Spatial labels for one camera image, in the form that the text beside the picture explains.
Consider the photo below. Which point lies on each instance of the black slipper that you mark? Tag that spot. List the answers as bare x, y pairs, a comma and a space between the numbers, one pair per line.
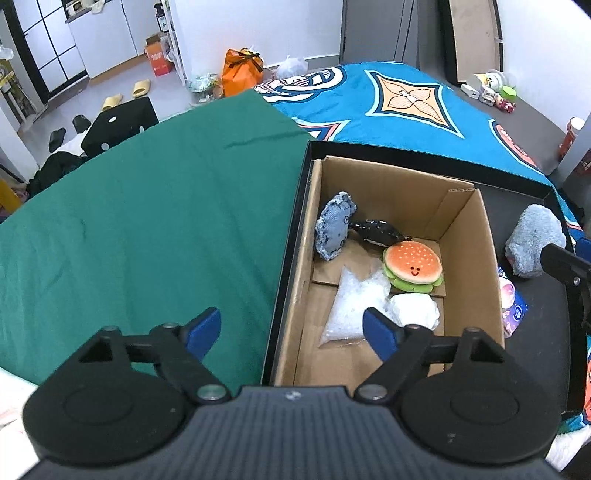
57, 140
82, 123

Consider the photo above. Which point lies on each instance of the green cup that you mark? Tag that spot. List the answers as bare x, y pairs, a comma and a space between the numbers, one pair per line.
509, 92

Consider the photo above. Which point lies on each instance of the small red toy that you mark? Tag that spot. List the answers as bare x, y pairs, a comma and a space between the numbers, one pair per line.
505, 106

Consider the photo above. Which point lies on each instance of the green cloth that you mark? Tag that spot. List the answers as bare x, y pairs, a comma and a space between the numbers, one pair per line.
138, 207

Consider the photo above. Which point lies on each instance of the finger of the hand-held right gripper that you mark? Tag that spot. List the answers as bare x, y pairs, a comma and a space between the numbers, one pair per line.
563, 265

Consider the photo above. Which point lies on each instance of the orange cardboard box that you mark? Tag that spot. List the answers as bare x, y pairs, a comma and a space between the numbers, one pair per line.
158, 57

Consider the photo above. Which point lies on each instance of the orange plastic bag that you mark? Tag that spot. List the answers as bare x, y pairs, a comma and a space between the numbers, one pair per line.
240, 74

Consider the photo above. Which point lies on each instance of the black dice-pattern stool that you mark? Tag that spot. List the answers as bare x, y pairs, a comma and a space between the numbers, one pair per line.
120, 127

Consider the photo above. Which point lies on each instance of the white plastic bag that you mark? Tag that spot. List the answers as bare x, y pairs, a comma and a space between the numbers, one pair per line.
292, 68

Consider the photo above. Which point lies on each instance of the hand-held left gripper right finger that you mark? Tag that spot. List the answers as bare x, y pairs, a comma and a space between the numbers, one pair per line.
378, 332

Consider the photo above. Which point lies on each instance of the black and white whale plush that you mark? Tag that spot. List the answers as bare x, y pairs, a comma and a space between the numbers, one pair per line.
378, 230

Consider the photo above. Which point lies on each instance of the dark clothes pile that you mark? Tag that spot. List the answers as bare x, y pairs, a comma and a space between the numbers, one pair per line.
53, 170

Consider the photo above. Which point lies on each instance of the brown cardboard box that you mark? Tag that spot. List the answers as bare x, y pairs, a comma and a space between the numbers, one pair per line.
392, 194

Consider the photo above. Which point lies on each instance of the small white box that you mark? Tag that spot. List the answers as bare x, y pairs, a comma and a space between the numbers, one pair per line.
470, 90

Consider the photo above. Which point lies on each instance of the brown cardboard panel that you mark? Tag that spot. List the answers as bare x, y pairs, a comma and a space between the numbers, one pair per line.
471, 37

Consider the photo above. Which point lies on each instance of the purple snack packet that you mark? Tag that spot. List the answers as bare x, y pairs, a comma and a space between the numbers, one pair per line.
512, 314

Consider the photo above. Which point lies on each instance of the burger plush toy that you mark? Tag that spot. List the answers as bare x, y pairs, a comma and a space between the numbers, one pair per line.
411, 261

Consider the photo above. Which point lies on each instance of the denim plush toy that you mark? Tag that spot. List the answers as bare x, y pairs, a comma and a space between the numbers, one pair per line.
334, 226

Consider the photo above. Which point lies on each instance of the white cabinet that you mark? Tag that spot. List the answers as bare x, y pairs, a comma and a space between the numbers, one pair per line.
104, 41

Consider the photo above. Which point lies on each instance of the white paper ball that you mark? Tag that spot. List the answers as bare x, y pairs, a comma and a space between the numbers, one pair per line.
413, 309

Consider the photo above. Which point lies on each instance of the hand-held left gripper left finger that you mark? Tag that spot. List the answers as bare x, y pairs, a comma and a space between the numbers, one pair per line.
205, 330

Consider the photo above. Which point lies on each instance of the clear plastic jar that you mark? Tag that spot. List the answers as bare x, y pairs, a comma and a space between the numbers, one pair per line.
491, 79

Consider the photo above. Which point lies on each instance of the clear plastic bag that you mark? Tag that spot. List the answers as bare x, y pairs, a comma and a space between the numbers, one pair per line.
351, 304

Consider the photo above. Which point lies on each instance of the blue printed blanket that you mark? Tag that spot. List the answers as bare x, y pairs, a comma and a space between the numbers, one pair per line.
415, 124

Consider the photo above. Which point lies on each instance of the grey fluffy plush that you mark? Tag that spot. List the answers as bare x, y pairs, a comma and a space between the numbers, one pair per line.
531, 240

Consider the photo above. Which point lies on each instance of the black shallow tray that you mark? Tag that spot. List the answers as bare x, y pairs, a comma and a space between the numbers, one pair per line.
535, 332

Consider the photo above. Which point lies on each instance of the red can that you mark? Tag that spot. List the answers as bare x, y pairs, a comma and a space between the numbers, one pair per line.
571, 138

